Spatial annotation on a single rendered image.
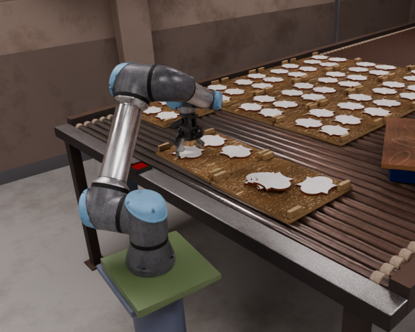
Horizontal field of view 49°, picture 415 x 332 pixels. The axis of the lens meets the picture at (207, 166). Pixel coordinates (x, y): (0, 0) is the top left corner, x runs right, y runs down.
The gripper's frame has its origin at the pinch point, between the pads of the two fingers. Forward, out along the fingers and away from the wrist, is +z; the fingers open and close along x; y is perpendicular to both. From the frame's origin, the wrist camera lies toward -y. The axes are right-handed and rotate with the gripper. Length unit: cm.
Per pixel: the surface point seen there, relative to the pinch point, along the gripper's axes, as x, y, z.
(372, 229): 9, 90, 2
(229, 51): 214, -229, 19
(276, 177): 6.7, 49.2, -3.0
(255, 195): -5, 50, 0
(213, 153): 7.6, 8.4, 0.3
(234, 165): 6.4, 24.9, 0.2
